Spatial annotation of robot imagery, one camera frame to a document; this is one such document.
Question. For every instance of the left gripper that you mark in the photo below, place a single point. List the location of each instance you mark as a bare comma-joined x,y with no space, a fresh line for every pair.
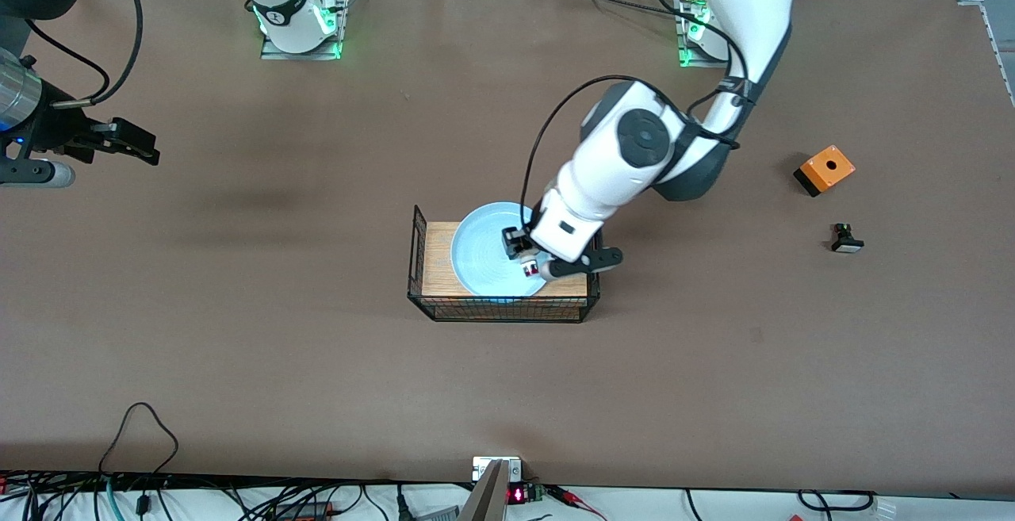
519,242

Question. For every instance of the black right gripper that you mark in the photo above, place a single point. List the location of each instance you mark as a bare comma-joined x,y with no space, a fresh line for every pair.
65,135

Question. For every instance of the red push button switch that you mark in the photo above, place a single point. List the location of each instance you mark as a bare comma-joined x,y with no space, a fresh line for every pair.
530,269

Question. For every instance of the light blue round plate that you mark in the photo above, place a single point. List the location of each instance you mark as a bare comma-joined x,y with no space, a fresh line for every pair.
480,255

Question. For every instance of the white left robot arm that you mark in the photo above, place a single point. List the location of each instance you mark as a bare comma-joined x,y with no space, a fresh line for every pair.
753,13

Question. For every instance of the black square white-capped button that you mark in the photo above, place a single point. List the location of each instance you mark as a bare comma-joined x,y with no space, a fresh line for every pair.
847,245

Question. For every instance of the light wooden board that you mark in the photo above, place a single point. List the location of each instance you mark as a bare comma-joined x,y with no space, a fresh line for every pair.
436,267

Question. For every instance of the red display electronic module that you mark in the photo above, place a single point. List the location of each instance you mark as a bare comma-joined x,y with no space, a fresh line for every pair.
519,494

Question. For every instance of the red clip test leads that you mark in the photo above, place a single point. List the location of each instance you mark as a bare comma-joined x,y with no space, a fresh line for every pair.
575,499

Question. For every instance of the grey metal bar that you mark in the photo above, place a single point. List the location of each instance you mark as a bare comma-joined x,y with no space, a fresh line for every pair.
485,501

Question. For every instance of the black power adapter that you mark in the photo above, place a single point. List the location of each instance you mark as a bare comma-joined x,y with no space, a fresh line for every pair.
305,511

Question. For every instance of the grey left arm wrist camera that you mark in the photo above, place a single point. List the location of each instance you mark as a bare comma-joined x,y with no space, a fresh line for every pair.
587,261

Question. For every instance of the grey arm wrist camera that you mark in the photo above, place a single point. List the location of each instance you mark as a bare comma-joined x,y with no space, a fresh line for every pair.
587,261
40,174

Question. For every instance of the grey right arm wrist camera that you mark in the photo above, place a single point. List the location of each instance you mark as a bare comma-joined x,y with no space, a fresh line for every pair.
40,174

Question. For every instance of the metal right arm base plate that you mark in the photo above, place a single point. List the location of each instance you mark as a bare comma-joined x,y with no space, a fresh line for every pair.
273,51

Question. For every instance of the silver camera mount bracket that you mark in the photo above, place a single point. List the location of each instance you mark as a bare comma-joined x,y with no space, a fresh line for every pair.
484,469

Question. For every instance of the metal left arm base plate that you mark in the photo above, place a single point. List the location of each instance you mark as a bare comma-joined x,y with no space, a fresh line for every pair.
683,61

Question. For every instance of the orange button enclosure box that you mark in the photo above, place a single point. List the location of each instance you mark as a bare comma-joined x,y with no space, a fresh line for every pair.
829,166

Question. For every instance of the aluminium profile rail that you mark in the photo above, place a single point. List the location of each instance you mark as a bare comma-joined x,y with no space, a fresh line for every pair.
991,29

